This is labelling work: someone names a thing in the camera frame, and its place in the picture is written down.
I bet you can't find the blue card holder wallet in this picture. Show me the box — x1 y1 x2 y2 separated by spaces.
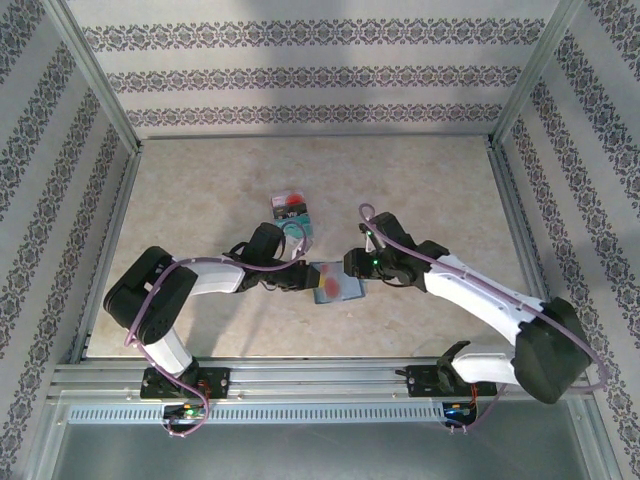
308 258 365 306

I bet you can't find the black card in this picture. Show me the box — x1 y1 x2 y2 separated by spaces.
273 204 309 222

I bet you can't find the teal card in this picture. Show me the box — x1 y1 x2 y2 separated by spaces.
275 218 316 242

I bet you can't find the grey metal sheet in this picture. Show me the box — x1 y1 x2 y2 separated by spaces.
29 399 621 480

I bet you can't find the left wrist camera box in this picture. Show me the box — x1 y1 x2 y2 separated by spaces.
289 234 315 260

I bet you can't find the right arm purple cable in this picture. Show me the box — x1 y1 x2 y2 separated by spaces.
357 202 611 436

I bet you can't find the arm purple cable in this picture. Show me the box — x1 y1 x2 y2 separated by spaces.
357 202 611 436
124 232 309 439

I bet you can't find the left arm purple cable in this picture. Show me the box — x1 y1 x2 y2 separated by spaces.
124 232 309 439

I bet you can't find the aluminium mounting rail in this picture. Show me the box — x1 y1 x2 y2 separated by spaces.
47 357 586 401

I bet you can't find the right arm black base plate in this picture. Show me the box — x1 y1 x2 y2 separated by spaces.
405 364 497 399

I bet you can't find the aluminium back rail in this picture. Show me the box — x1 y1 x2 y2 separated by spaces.
134 130 496 142

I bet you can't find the slotted grey cable duct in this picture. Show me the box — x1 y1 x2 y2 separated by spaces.
67 403 449 425

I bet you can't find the aluminium side rail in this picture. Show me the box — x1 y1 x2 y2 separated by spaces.
67 144 144 364
487 139 584 361

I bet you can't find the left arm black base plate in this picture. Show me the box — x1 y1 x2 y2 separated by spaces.
139 367 231 400

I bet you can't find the aluminium frame post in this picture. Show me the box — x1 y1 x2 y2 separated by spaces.
489 0 586 149
42 0 144 156

